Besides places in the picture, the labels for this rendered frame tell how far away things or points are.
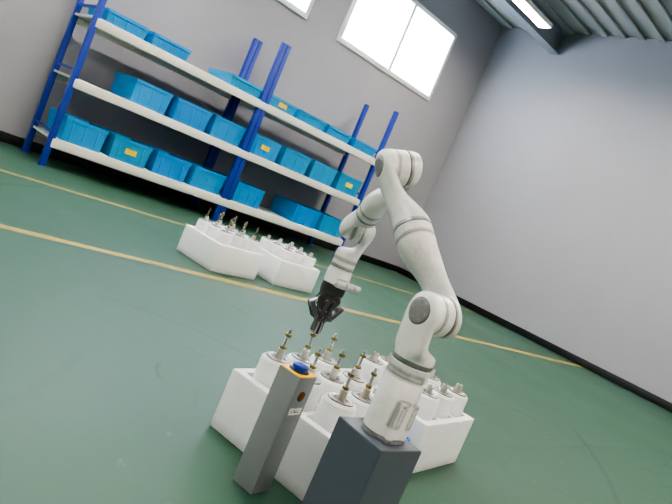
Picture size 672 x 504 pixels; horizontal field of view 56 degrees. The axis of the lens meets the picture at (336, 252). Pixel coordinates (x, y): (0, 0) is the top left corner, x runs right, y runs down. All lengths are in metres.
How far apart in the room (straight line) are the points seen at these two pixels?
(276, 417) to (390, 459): 0.32
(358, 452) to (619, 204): 7.11
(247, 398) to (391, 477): 0.54
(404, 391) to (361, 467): 0.18
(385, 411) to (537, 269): 7.17
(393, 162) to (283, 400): 0.63
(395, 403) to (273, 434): 0.35
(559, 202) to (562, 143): 0.81
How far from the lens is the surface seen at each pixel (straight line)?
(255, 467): 1.60
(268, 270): 4.38
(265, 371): 1.78
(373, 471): 1.35
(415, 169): 1.57
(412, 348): 1.33
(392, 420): 1.36
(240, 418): 1.80
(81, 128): 5.93
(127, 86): 6.17
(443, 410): 2.24
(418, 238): 1.42
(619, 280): 8.01
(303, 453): 1.67
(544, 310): 8.30
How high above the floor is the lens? 0.74
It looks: 5 degrees down
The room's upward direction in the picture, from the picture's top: 23 degrees clockwise
